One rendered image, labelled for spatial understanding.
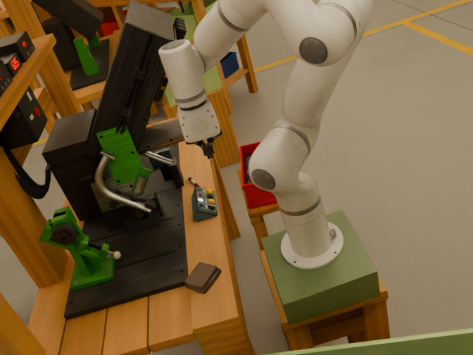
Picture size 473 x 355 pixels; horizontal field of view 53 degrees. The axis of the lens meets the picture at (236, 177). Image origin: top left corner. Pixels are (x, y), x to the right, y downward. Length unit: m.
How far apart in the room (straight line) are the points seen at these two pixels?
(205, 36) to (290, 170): 0.37
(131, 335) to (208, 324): 0.25
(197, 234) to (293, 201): 0.56
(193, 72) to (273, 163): 0.31
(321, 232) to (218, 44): 0.60
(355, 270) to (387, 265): 1.33
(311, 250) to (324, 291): 0.12
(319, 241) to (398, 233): 1.52
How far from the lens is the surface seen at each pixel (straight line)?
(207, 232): 1.71
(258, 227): 1.94
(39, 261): 1.79
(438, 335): 1.23
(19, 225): 1.70
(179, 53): 1.19
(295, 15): 0.90
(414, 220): 2.95
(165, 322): 1.50
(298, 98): 1.03
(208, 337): 1.46
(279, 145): 1.15
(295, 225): 1.32
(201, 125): 1.28
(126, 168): 1.80
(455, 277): 2.65
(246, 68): 4.73
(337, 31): 0.87
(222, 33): 1.05
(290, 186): 1.16
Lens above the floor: 1.95
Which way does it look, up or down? 33 degrees down
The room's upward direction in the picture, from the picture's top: 17 degrees counter-clockwise
